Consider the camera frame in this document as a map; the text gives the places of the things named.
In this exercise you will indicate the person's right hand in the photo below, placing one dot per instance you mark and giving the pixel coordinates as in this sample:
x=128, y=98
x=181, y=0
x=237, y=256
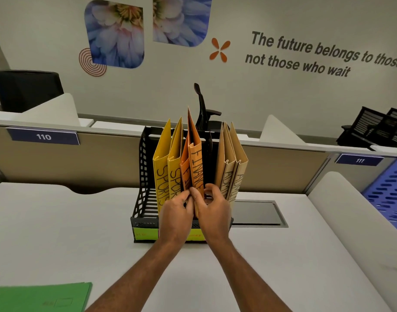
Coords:
x=216, y=220

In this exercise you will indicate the person's left hand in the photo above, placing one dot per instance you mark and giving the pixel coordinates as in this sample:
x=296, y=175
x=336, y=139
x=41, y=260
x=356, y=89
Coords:
x=174, y=220

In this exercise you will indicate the person's right thumb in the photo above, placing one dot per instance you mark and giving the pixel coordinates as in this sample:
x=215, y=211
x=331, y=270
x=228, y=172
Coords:
x=195, y=196

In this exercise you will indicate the person's left thumb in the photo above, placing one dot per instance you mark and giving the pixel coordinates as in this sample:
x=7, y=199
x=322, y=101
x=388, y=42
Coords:
x=189, y=199

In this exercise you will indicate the orange paper folder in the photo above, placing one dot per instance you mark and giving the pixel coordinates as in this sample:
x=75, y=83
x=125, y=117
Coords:
x=196, y=159
x=184, y=168

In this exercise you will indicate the person's left forearm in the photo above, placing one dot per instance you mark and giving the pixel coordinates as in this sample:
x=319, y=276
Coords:
x=133, y=279

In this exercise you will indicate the person's right forearm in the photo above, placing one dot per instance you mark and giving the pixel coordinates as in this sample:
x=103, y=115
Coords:
x=244, y=276

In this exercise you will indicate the yellow-green sticky label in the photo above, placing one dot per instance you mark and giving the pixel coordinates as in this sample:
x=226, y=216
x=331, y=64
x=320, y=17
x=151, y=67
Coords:
x=145, y=233
x=196, y=236

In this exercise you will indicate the yellow paper folder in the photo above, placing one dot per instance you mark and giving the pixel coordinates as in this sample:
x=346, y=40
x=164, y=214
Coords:
x=161, y=159
x=175, y=162

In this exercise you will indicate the tan paper folder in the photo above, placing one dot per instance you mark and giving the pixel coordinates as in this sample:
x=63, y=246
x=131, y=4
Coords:
x=240, y=172
x=230, y=165

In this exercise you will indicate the black mesh file rack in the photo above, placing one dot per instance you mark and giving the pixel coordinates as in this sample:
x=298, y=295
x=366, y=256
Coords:
x=143, y=204

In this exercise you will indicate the black office chair with armrest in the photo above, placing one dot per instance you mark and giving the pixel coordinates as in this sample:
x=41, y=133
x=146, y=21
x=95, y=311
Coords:
x=202, y=107

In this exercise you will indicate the beige desk partition panel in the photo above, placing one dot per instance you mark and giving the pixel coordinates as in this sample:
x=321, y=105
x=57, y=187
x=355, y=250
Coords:
x=97, y=162

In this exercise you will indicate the white curved desk divider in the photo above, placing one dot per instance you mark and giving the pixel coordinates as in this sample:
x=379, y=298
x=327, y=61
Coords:
x=357, y=230
x=55, y=110
x=278, y=131

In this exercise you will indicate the grey desk partition panel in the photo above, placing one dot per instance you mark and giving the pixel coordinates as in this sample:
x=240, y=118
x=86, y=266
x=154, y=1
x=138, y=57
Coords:
x=344, y=175

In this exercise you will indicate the blue desk number plate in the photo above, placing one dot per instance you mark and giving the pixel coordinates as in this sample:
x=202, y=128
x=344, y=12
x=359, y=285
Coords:
x=42, y=136
x=359, y=160

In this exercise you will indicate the green paper folder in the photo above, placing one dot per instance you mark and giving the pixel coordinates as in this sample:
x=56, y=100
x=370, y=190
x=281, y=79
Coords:
x=32, y=297

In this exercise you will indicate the blue perforated plastic basket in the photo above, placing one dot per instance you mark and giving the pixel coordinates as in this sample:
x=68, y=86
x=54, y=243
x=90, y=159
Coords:
x=388, y=194

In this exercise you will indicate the black mesh-back office chair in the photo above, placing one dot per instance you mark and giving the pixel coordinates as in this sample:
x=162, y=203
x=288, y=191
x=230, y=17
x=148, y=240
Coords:
x=26, y=90

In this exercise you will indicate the orange four-petal wall decal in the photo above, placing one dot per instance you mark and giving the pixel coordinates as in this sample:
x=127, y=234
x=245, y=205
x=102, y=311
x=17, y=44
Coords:
x=219, y=49

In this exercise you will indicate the orange spiral wall decal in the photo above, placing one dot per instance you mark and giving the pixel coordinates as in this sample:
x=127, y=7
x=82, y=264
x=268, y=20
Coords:
x=88, y=64

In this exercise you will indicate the blue flower wall picture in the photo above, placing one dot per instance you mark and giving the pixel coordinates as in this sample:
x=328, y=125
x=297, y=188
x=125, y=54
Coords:
x=182, y=19
x=115, y=34

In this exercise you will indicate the grey wall lettering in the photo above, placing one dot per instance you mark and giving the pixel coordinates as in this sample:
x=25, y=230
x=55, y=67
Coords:
x=315, y=53

